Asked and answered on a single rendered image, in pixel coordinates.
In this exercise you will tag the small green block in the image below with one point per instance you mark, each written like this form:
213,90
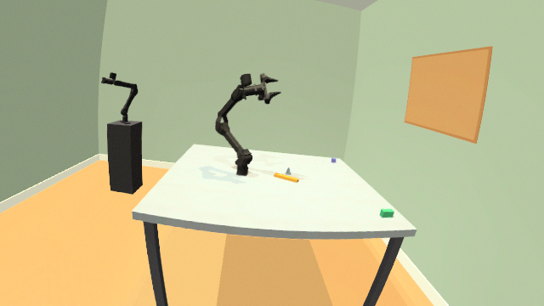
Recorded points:
387,213

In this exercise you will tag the orange bar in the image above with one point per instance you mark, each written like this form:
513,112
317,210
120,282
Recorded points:
281,176

